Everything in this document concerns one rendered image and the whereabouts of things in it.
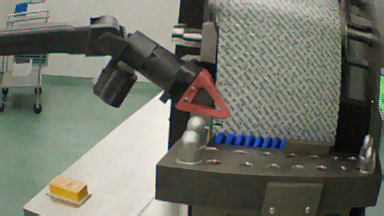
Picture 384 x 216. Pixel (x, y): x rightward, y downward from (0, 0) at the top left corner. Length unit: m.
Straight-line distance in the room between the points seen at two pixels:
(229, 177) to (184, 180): 0.06
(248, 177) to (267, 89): 0.22
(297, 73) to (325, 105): 0.08
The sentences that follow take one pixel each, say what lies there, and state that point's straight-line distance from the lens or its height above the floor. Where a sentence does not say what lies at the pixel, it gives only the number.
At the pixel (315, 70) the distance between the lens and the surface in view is 1.22.
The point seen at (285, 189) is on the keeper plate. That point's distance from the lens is 1.05.
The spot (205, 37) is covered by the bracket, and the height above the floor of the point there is 1.18.
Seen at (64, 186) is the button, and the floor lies 0.92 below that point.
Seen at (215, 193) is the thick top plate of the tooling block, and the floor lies 1.00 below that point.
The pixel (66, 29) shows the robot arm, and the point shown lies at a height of 1.21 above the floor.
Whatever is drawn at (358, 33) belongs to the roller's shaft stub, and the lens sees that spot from 1.27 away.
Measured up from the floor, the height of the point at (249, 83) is 1.12.
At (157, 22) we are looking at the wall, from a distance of 7.00.
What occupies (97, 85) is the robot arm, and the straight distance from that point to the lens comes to 1.27.
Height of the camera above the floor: 1.33
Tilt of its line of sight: 12 degrees down
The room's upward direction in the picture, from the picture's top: 4 degrees clockwise
